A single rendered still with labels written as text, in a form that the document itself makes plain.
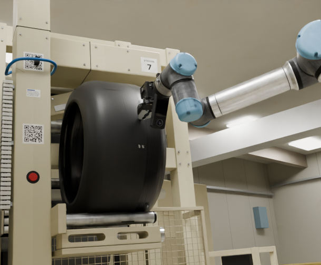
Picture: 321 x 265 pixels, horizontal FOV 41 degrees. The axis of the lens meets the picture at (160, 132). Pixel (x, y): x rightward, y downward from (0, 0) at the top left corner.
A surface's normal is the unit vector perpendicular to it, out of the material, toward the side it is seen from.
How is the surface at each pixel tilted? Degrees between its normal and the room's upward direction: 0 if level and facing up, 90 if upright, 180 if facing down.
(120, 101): 64
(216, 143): 90
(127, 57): 90
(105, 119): 81
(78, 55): 90
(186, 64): 84
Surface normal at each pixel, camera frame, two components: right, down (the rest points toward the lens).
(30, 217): 0.42, -0.29
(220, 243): 0.73, -0.25
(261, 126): -0.69, -0.16
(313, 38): -0.37, -0.36
